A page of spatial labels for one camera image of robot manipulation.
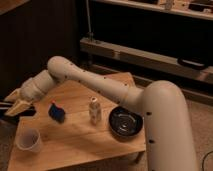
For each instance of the black rectangular eraser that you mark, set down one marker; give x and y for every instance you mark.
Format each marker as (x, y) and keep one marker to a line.
(5, 105)

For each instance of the wooden shelf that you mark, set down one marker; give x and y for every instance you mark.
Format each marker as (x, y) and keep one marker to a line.
(176, 7)

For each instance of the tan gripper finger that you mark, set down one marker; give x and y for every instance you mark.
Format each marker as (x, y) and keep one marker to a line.
(18, 107)
(13, 96)

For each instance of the black round bowl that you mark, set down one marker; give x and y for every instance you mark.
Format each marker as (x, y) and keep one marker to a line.
(124, 123)

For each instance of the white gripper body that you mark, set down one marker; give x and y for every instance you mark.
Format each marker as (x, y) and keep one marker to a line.
(31, 90)

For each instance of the blue crumpled cloth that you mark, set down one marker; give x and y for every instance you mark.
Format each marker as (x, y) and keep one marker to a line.
(56, 113)

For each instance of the metal pole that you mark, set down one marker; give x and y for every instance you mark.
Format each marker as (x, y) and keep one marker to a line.
(90, 32)

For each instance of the small clear bottle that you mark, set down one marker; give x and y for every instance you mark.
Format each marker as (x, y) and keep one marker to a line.
(95, 111)

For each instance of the small wooden table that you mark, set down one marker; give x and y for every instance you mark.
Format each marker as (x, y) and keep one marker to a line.
(76, 140)

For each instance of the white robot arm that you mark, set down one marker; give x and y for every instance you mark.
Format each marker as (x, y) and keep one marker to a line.
(169, 138)

